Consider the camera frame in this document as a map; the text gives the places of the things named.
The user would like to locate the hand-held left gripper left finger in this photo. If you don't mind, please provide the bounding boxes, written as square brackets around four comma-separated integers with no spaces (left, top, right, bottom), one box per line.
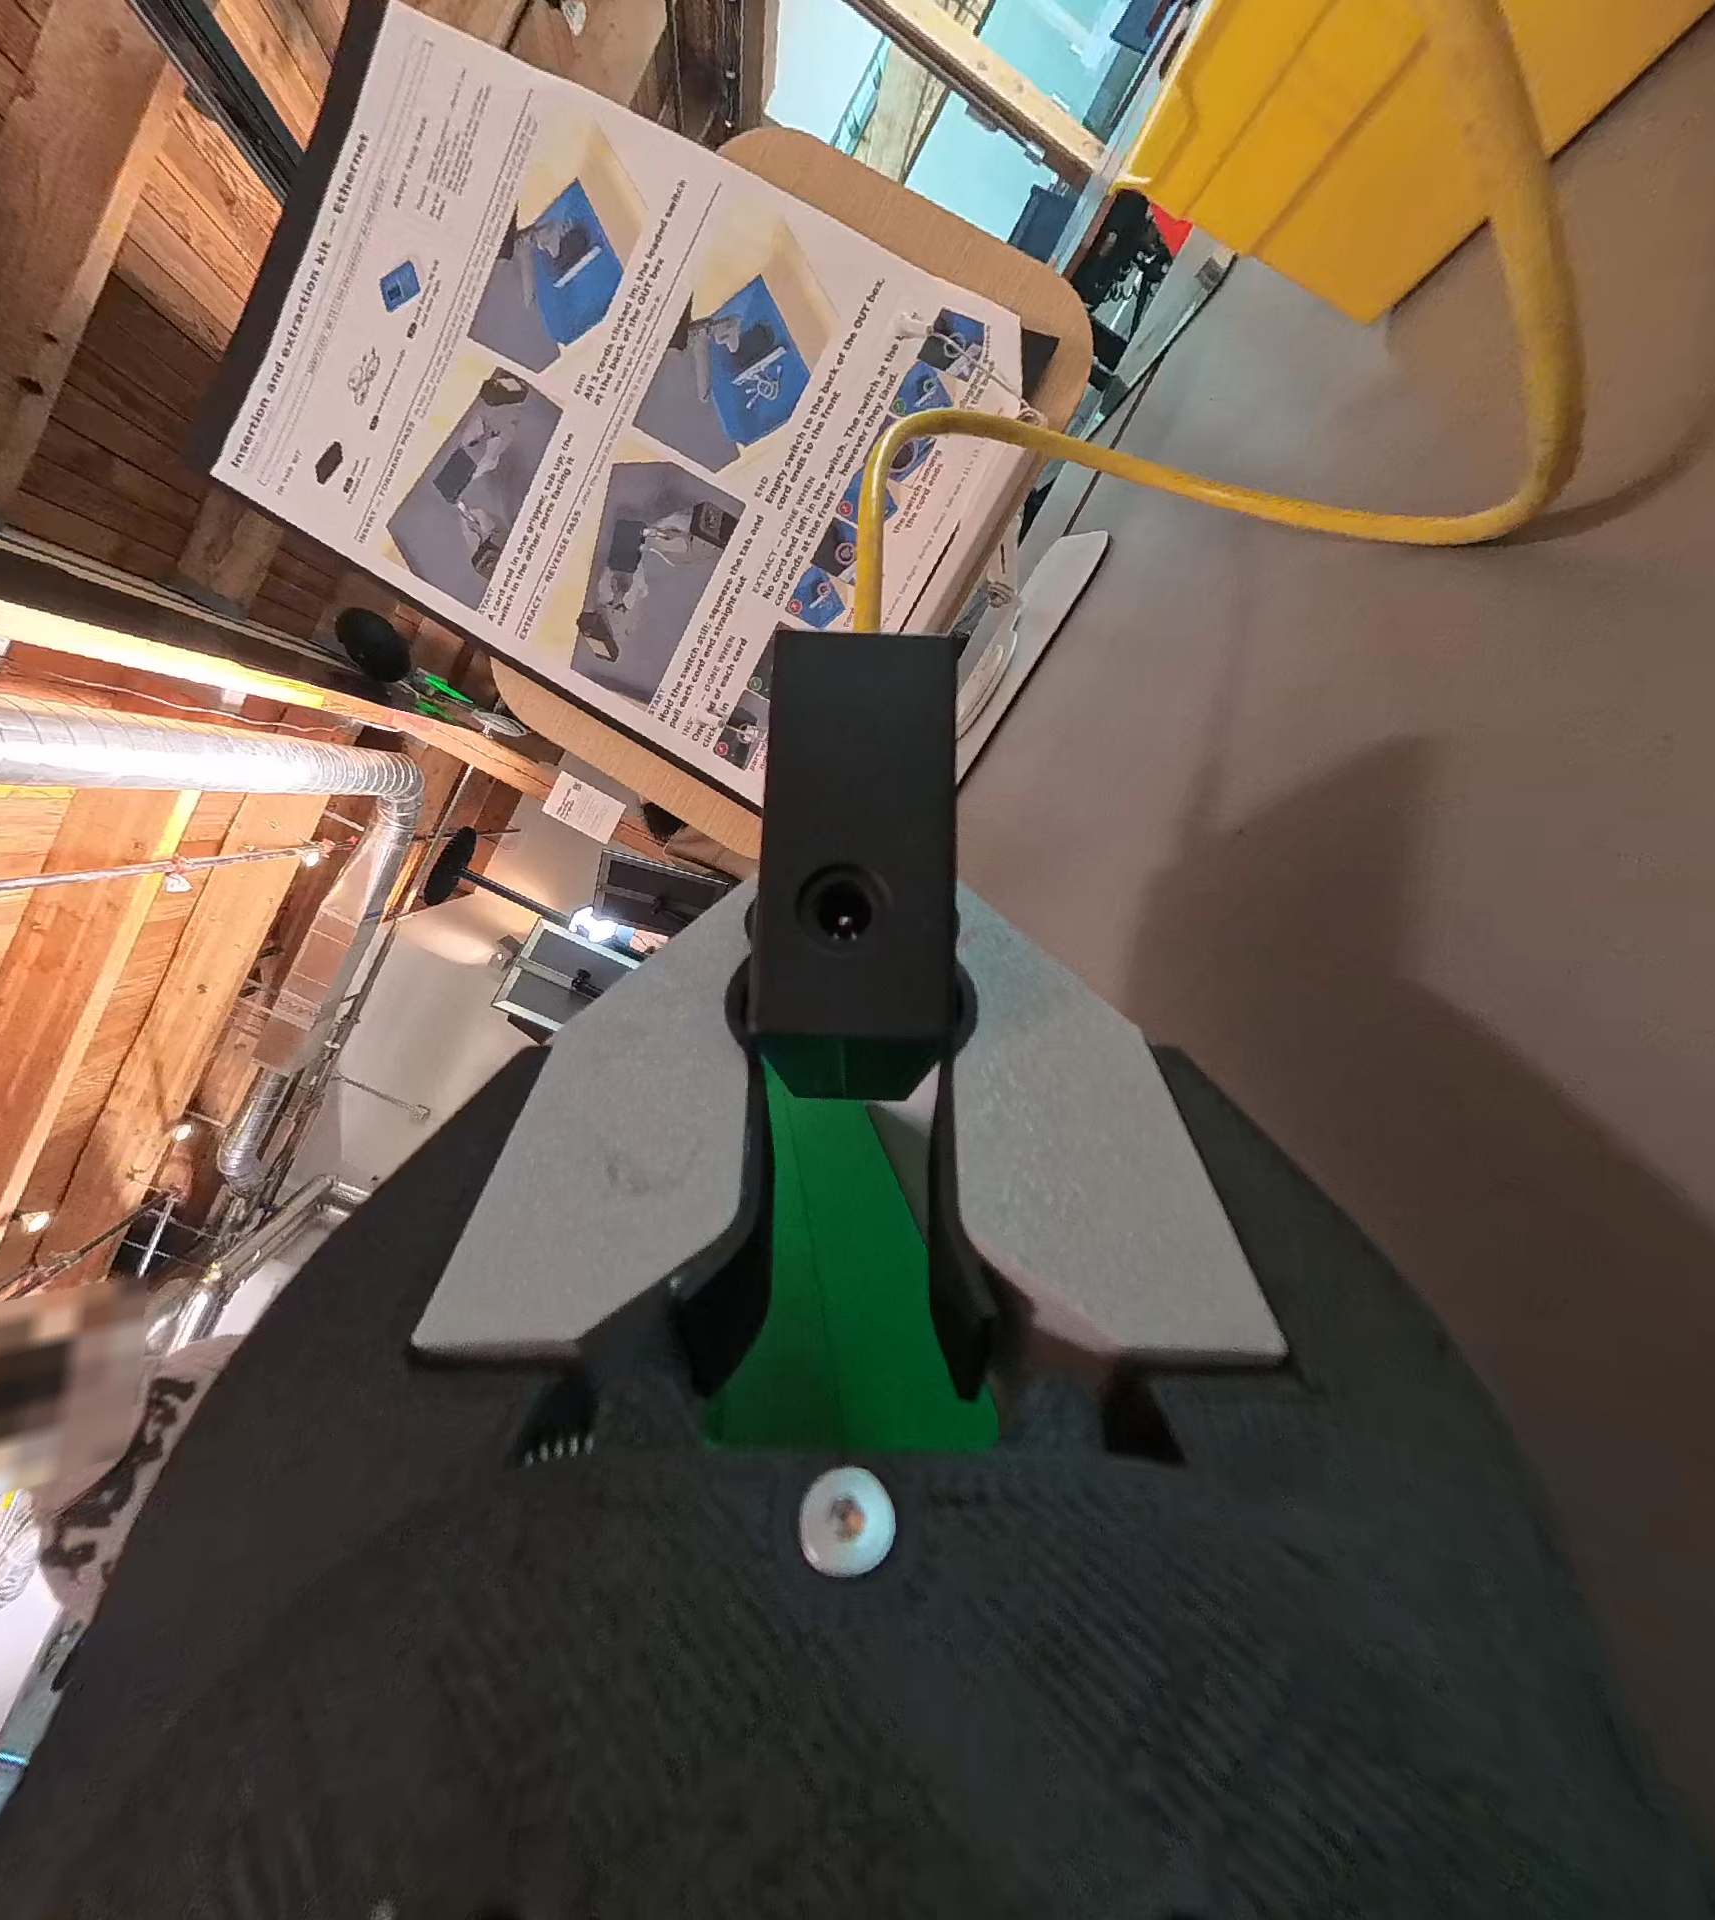
[409,881,771,1397]

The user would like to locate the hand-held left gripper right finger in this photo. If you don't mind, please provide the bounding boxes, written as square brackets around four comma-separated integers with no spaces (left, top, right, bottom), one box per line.
[925,883,1289,1399]

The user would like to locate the green plastic bin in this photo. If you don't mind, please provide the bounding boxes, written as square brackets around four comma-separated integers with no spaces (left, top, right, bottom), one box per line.
[699,1049,1001,1458]

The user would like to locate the black network switch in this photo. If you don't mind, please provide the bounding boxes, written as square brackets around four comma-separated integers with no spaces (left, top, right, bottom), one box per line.
[749,630,967,1104]

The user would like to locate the yellow ethernet cable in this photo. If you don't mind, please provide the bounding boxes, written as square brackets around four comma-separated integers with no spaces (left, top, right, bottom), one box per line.
[857,0,1585,639]

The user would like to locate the yellow plastic bin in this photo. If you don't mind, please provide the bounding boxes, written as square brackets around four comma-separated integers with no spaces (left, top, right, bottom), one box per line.
[1133,0,1715,324]

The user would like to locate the white stand base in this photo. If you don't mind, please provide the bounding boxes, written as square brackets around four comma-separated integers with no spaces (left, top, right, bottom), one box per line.
[947,532,1111,743]

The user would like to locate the printed instruction sheet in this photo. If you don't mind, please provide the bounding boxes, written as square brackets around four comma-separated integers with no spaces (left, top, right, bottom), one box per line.
[209,0,1031,808]

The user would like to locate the wooden display board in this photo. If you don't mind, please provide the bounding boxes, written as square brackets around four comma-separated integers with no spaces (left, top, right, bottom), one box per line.
[489,126,1095,841]

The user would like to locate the silver air duct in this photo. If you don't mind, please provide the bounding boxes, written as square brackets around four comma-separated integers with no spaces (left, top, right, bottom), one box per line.
[0,682,427,962]

